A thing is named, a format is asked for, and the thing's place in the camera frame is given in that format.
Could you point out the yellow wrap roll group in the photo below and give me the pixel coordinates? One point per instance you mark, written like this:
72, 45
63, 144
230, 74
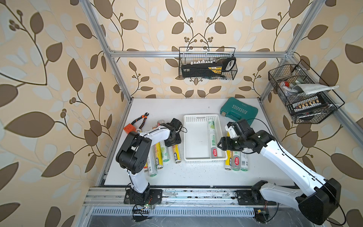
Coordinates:
176, 154
228, 161

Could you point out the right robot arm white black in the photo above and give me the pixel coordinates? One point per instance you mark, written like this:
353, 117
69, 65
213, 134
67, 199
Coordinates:
316, 198

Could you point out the red black pliers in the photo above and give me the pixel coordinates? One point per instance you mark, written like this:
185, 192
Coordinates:
143, 117

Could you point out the green plastic tool case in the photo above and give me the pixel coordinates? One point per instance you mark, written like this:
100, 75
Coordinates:
237, 110

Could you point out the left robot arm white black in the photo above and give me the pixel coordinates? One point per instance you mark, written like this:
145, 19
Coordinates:
133, 153

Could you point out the right wall wire basket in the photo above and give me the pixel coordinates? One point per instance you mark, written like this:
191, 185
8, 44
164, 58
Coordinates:
284, 77

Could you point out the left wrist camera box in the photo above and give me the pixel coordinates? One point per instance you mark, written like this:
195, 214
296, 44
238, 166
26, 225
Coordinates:
175, 124

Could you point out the white green wrap roll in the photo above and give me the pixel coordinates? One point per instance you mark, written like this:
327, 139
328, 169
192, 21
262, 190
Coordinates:
212, 139

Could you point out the white paper in right basket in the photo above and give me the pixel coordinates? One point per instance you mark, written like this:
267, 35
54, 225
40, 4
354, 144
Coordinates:
309, 89

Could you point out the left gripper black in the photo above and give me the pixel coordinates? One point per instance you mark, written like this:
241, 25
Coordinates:
170, 144

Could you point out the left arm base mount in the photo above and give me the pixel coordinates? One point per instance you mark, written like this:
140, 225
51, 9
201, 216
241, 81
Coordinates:
142, 197

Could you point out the green red-cap wrap roll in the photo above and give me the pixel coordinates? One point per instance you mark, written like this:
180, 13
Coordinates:
236, 156

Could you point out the orange red cube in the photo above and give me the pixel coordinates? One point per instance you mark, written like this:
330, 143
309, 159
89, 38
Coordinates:
129, 128

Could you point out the socket set in right basket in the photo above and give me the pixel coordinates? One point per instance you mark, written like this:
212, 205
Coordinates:
307, 105

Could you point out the black yellow tool in basket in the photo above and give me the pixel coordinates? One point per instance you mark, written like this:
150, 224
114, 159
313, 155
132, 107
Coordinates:
224, 68

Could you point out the green grape wrap roll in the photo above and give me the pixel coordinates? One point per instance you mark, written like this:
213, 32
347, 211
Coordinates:
163, 148

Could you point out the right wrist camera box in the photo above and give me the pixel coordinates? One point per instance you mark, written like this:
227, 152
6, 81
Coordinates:
240, 128

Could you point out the white plastic perforated basket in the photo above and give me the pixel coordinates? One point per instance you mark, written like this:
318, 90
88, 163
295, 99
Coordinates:
196, 139

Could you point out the white text wrap roll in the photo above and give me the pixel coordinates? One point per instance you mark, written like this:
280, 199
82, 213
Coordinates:
244, 162

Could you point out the back wall wire basket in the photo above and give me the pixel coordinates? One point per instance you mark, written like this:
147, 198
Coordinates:
188, 54

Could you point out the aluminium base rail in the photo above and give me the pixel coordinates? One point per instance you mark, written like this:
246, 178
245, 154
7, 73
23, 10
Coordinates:
177, 197

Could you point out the wall wire basket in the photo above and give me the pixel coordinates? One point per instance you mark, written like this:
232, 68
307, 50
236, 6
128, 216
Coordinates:
188, 54
284, 77

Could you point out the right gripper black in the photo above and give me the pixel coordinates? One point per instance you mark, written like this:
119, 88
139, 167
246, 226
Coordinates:
225, 144

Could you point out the yellow red-end wrap roll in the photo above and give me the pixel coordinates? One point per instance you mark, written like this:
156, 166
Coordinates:
139, 130

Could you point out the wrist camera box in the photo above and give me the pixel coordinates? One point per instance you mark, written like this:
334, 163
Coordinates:
175, 124
240, 128

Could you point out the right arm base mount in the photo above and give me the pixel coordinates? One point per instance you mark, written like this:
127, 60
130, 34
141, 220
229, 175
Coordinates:
255, 197

